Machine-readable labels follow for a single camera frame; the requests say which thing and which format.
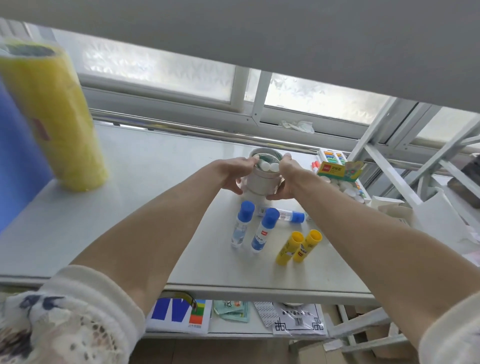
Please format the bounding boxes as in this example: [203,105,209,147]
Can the person's right hand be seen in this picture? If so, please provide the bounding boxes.
[266,152,305,202]

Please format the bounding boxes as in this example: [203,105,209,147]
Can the person's left hand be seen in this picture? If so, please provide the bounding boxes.
[215,155,260,196]

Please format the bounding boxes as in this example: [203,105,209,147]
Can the white tape roll stack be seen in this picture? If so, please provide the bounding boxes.
[236,147,286,197]

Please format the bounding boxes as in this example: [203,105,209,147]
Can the green glue stick display box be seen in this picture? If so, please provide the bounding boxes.
[316,160,367,205]

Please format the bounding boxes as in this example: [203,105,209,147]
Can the blue-capped white glue bottle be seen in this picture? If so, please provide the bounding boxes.
[230,200,256,249]
[250,207,281,253]

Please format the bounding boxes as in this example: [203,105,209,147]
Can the yellow glue stick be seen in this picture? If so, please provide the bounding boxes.
[275,230,305,267]
[292,229,323,264]

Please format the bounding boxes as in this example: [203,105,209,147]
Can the yellow tape roll stack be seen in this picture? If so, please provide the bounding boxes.
[0,39,110,193]

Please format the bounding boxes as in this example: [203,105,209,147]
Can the person's left forearm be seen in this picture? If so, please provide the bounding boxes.
[69,161,230,316]

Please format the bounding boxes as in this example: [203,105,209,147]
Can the person's right forearm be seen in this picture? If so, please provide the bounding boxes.
[290,164,480,350]

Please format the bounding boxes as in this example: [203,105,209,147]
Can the white box of colourful pins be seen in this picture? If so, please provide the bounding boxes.
[316,147,372,205]

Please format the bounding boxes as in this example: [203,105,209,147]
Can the crumpled white tissue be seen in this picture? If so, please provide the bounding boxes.
[279,119,315,134]

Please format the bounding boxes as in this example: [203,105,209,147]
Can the white metal shelf rack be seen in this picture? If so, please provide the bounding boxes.
[326,95,480,353]

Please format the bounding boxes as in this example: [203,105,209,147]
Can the black-framed shelf label holder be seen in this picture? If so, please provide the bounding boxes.
[161,290,199,311]

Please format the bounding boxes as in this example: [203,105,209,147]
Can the green printed packet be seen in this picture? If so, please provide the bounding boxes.
[219,301,250,323]
[213,300,245,316]

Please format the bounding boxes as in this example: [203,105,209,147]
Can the frosted glass window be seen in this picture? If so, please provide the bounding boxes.
[0,16,480,151]

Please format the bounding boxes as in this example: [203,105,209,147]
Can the white dotted packet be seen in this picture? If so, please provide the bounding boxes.
[253,301,280,328]

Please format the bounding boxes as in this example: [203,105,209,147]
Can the white upper shelf board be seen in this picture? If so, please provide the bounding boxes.
[0,0,480,113]

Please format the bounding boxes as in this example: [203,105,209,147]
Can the white shelf board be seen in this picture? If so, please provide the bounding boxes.
[142,299,340,341]
[0,0,480,113]

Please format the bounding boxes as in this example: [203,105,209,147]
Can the clear bag with printed paper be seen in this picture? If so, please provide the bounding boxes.
[271,302,329,337]

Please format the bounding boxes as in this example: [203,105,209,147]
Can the white open cardboard box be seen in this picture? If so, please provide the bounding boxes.
[369,185,480,263]

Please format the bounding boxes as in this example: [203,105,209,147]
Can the white paper ream blue print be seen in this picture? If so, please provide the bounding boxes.
[145,298,214,335]

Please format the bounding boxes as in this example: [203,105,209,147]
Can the white lower shelf board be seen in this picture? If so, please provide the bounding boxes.
[142,299,340,341]

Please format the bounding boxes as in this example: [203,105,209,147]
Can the blue plastic file box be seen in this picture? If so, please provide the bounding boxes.
[0,80,55,234]

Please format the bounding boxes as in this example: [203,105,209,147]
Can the white floral left sleeve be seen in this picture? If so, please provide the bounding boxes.
[0,265,146,364]

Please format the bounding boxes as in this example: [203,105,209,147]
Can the white floral sleeve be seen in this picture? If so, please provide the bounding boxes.
[0,265,146,364]
[418,292,480,364]

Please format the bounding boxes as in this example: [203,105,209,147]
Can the white floral right sleeve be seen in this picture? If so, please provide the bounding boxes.
[418,292,480,364]

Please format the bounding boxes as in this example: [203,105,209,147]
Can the chrome metal rail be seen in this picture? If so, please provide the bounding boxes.
[89,108,361,155]

